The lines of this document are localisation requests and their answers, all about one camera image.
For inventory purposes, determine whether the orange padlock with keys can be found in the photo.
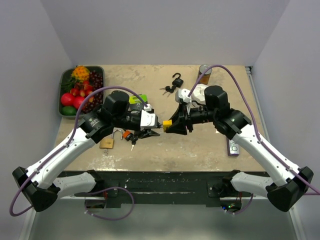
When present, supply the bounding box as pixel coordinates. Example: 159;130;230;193
122;130;138;151

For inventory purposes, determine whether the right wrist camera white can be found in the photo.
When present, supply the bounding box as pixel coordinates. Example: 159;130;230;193
175;88;192;104

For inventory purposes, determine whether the purple cable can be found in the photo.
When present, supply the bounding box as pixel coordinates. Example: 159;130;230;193
9;86;151;217
188;64;320;216

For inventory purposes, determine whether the black padlock with keys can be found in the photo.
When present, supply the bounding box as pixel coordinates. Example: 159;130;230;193
160;72;184;96

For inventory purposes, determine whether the razor box green black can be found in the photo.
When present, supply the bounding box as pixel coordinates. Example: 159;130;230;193
129;94;148;111

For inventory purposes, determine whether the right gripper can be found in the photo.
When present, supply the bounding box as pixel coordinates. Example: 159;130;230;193
166;101;218;135

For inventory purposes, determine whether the brass padlock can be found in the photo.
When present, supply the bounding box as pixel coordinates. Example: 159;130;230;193
99;129;124;155

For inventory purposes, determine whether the purple toothpaste box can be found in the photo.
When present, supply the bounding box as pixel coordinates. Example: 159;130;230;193
226;138;240;157

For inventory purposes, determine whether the yellow padlock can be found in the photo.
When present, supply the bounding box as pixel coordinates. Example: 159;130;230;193
162;119;173;132

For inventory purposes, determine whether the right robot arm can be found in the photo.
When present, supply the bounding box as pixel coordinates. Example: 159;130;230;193
163;85;314;212

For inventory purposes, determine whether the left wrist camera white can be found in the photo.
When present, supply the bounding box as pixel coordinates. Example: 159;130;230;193
140;103;158;130

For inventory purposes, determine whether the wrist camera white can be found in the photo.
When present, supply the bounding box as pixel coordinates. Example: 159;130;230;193
175;88;192;104
140;103;158;130

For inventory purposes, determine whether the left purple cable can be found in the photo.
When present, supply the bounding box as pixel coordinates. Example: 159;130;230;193
9;86;151;217

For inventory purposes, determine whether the tin can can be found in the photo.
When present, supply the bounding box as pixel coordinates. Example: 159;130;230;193
197;64;212;85

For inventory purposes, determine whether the fruit tray dark green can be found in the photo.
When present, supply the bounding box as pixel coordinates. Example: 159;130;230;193
58;65;105;119

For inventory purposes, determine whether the white toilet paper roll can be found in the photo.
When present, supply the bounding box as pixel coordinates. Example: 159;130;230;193
191;83;208;105

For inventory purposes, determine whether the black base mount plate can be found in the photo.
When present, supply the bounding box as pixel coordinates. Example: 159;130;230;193
92;171;250;212

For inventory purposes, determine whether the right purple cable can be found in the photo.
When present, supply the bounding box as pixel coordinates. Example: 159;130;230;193
188;64;320;216

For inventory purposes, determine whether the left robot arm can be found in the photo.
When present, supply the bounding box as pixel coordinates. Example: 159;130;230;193
12;90;161;212

